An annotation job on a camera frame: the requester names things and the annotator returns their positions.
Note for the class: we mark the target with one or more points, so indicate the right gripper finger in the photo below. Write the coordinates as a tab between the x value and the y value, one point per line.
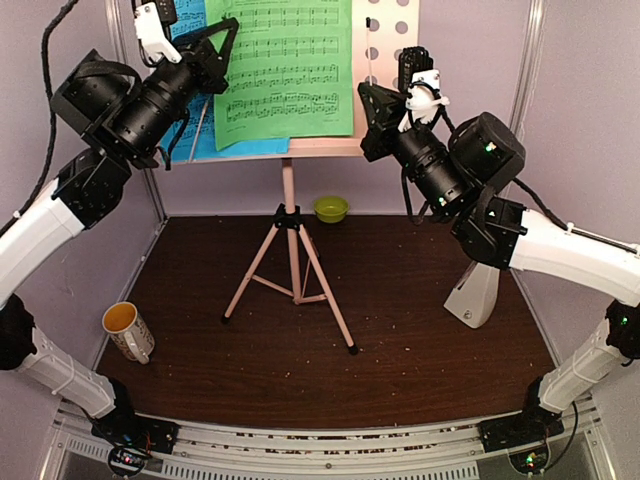
373	98
389	103

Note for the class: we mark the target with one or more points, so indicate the aluminium front rail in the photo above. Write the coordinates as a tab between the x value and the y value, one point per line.
446	450

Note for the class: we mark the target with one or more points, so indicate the white metronome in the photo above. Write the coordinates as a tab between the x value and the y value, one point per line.
473	298

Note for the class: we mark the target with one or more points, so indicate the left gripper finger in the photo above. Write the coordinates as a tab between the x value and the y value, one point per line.
223	53
204	33

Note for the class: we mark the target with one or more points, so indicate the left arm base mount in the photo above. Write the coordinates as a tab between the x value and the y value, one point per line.
147	434

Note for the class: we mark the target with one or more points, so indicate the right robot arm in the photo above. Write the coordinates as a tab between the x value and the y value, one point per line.
461	181

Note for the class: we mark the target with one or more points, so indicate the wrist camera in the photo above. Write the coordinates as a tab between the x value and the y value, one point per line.
419	81
151	23

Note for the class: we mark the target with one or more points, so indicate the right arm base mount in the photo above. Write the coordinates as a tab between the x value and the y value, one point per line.
520	434

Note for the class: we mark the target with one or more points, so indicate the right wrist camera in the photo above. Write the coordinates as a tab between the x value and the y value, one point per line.
419	81

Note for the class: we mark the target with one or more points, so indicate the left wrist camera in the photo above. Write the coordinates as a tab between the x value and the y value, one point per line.
151	23

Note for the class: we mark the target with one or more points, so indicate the patterned mug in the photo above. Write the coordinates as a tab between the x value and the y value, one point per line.
129	332

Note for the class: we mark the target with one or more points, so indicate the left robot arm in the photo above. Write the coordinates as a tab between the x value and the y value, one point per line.
122	118

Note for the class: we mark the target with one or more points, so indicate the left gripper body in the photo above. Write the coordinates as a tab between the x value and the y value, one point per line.
204	79

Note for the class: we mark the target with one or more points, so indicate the green sheet music paper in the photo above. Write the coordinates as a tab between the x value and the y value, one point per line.
292	62

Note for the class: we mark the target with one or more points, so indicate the pink music stand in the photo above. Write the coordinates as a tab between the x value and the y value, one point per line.
286	185

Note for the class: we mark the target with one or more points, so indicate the blue sheet music paper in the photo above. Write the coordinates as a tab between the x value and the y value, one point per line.
208	135

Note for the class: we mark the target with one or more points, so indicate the yellow-green plastic bowl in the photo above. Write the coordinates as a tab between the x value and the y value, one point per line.
331	209

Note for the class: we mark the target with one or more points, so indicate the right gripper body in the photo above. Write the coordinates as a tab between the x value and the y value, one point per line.
376	146

